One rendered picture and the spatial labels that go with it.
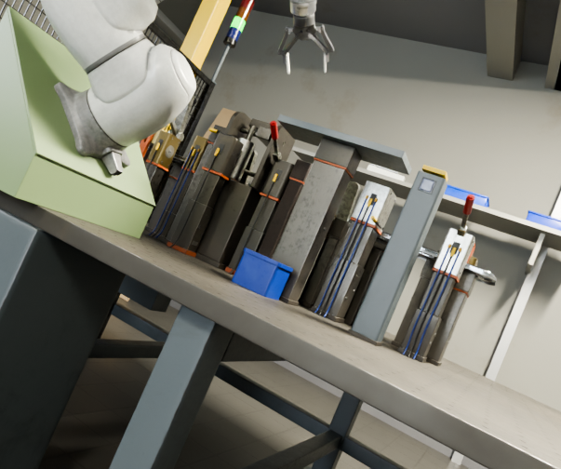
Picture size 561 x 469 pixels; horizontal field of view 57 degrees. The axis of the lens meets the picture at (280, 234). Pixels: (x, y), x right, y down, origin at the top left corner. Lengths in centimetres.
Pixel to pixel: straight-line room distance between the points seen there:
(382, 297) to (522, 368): 293
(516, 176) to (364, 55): 175
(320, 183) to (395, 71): 353
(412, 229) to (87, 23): 85
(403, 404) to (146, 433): 45
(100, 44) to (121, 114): 15
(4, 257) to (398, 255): 87
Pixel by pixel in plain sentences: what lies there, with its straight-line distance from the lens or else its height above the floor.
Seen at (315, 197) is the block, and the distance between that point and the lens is 137.
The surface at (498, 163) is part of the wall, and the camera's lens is 440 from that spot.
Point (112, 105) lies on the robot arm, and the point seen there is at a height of 95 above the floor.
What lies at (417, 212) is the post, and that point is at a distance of 130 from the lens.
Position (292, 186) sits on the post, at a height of 102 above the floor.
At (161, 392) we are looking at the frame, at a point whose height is 51.
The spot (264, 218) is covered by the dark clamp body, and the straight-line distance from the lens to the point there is 156.
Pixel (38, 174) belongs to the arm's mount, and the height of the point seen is 76.
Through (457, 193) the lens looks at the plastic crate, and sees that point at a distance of 389.
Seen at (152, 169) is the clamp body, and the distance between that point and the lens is 188.
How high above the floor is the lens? 79
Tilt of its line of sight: 3 degrees up
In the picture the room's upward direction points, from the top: 24 degrees clockwise
